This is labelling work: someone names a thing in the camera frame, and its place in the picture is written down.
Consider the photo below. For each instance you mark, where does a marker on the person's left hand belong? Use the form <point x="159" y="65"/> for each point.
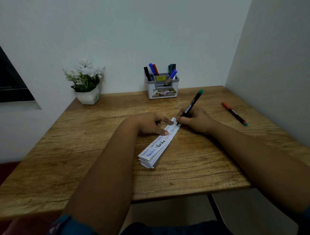
<point x="145" y="122"/>

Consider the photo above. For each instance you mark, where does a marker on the person's right hand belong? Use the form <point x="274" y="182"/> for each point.
<point x="197" y="119"/>

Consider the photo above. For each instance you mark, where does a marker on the person's right fingers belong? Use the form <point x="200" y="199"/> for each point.
<point x="183" y="119"/>

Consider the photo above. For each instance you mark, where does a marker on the person's left thumb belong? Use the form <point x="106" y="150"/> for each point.
<point x="159" y="131"/>

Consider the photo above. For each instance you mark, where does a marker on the white paper strip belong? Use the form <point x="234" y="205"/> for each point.
<point x="158" y="146"/>

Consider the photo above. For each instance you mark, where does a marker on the black marker with green cap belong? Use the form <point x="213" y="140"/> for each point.
<point x="193" y="100"/>

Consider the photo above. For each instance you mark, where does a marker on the person's left forearm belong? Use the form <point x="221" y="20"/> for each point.
<point x="111" y="174"/>

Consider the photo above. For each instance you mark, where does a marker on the person's right forearm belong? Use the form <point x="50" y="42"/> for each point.
<point x="261" y="159"/>

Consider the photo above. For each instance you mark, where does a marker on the grey and white pen holder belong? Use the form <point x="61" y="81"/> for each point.
<point x="162" y="90"/>

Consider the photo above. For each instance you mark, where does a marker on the black marker with blue cap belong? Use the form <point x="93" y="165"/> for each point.
<point x="171" y="77"/>

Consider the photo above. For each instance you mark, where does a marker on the black marker with red cap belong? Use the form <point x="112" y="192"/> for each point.
<point x="234" y="113"/>

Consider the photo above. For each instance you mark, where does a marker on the white flower pot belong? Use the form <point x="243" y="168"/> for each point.
<point x="88" y="97"/>

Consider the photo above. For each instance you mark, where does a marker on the black metal table leg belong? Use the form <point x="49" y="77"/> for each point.
<point x="215" y="207"/>

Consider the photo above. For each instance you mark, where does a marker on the white artificial flowers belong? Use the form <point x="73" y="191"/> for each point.
<point x="84" y="75"/>

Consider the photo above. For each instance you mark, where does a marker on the blue shirt sleeve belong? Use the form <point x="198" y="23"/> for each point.
<point x="70" y="226"/>

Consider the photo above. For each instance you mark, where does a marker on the dark window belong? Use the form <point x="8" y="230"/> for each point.
<point x="12" y="84"/>

